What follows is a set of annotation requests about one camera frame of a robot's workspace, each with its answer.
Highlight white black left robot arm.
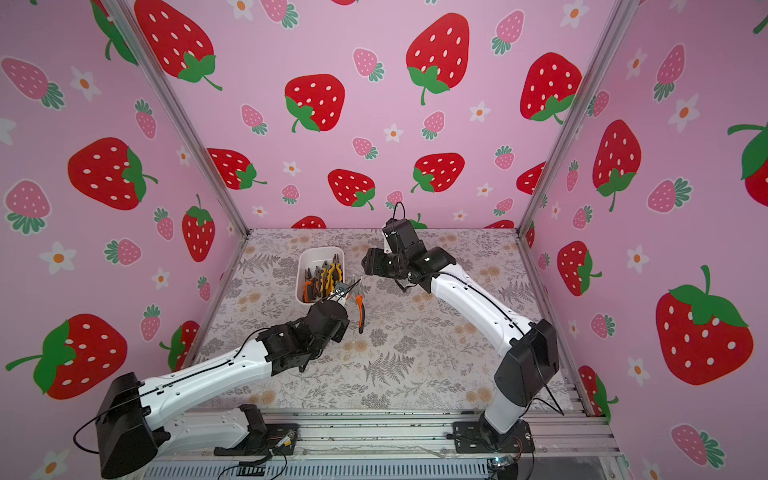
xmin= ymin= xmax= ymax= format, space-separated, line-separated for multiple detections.
xmin=94 ymin=284 xmax=354 ymax=479

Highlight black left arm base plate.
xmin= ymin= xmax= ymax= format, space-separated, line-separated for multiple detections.
xmin=214 ymin=423 xmax=299 ymax=457

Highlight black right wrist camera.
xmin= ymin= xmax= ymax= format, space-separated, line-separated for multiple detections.
xmin=382 ymin=218 xmax=420 ymax=254

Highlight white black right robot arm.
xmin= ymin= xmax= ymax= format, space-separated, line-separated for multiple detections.
xmin=361 ymin=247 xmax=559 ymax=451

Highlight orange handled pliers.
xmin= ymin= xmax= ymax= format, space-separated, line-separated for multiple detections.
xmin=355 ymin=294 xmax=366 ymax=334

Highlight white plastic storage box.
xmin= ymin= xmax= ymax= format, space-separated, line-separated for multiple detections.
xmin=296 ymin=247 xmax=345 ymax=304

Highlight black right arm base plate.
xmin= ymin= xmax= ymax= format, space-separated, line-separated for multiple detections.
xmin=450 ymin=418 xmax=535 ymax=455

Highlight orange black pliers in box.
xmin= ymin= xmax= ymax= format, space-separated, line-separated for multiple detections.
xmin=302 ymin=267 xmax=318 ymax=303

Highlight floral patterned table mat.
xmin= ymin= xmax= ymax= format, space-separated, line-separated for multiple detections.
xmin=173 ymin=227 xmax=577 ymax=413

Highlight aluminium rail frame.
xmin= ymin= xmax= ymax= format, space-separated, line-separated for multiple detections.
xmin=116 ymin=383 xmax=631 ymax=480

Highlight yellow black handled pliers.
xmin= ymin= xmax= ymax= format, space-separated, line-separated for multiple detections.
xmin=323 ymin=254 xmax=343 ymax=296

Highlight yellow handled pliers in box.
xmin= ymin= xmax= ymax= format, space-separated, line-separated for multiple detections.
xmin=314 ymin=261 xmax=329 ymax=300

